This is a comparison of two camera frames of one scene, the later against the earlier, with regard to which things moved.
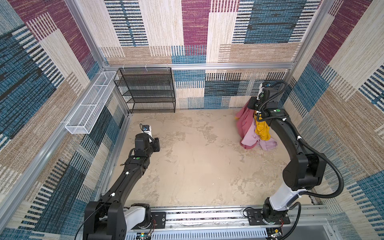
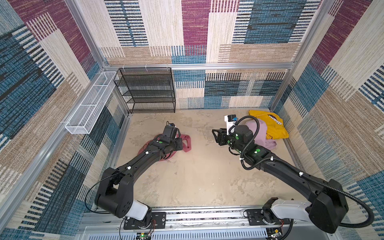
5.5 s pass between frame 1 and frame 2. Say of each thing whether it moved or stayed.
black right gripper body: moved
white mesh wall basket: stayed
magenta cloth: moved
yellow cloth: moved
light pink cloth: moved
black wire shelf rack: stayed
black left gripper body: moved
